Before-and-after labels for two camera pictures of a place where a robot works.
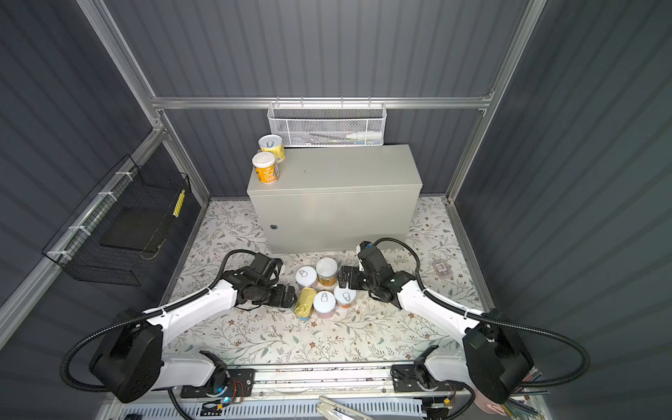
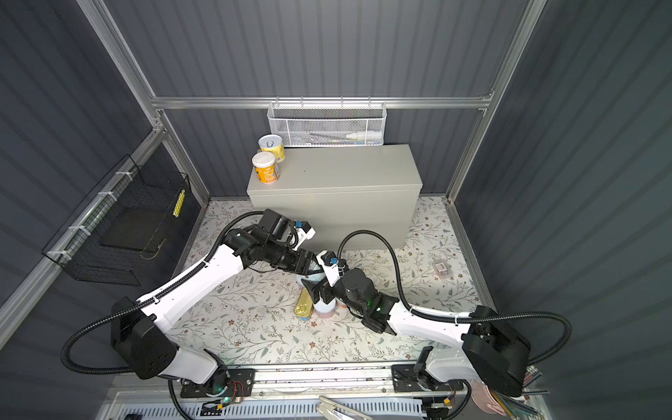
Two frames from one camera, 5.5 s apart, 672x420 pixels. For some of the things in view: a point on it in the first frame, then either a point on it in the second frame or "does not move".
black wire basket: [116, 231] does not move
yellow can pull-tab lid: [272, 143] does not move
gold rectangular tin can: [304, 303] does not move
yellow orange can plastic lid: [266, 167] does not move
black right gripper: [353, 277] → [325, 287]
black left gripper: [280, 300] → [305, 268]
